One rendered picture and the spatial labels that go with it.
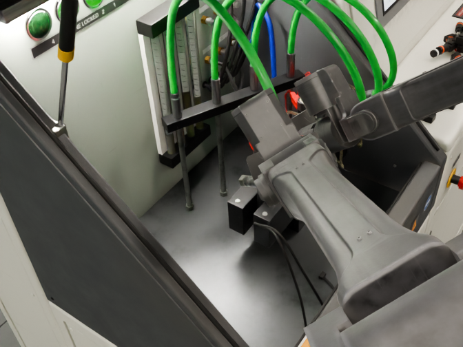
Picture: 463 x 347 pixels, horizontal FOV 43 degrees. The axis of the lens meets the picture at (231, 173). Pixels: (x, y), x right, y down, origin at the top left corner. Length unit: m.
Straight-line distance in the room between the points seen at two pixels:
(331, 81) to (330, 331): 0.62
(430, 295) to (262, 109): 0.44
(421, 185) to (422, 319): 1.03
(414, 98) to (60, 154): 0.49
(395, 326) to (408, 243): 0.07
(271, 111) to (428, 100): 0.24
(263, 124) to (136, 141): 0.62
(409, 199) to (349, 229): 0.89
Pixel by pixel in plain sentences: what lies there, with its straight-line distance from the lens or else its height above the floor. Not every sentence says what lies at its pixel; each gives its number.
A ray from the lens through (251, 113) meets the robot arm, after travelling 0.68.
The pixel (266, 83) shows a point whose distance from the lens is 0.81.
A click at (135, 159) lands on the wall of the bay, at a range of 1.28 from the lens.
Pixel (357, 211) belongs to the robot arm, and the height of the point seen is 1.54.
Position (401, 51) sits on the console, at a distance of 1.59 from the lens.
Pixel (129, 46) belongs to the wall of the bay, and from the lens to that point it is 1.16.
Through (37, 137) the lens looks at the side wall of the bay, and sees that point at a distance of 0.86.
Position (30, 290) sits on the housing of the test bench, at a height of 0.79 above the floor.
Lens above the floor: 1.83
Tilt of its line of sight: 43 degrees down
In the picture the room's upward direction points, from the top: 3 degrees counter-clockwise
